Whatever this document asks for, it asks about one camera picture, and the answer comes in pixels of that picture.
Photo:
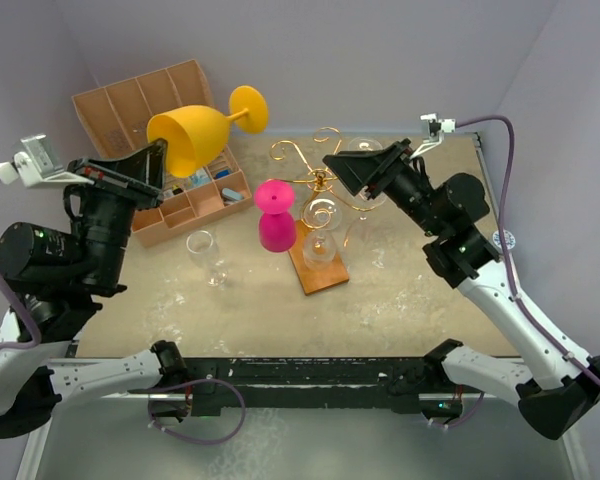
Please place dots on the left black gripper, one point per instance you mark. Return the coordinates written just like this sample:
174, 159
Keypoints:
138, 177

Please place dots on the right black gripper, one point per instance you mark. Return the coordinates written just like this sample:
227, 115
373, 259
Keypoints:
354, 168

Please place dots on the clear champagne flute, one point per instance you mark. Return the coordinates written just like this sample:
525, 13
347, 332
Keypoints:
364, 144

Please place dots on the clear wine glass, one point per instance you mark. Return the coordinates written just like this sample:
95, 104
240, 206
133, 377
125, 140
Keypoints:
204, 252
322, 216
360, 234

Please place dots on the yellow plastic wine glass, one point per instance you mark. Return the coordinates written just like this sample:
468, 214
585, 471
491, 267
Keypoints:
197, 134

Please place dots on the pink plastic wine glass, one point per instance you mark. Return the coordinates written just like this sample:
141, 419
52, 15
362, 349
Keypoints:
277, 231

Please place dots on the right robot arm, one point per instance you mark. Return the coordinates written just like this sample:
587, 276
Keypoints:
558, 381

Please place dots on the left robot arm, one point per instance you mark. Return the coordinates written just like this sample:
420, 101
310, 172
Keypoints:
55, 282

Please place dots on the blue eraser case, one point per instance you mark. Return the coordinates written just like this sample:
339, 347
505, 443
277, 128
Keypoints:
231, 195

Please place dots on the small blue white jar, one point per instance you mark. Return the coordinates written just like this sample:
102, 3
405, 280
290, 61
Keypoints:
504, 238

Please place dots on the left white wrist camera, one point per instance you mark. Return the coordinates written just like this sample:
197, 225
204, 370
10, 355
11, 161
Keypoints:
36, 165

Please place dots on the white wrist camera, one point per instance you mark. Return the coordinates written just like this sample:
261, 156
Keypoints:
434, 130
36, 165

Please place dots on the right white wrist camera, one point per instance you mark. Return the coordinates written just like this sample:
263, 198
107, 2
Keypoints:
434, 130

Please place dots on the gold wire wine glass rack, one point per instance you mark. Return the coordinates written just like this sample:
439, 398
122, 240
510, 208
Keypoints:
322, 182

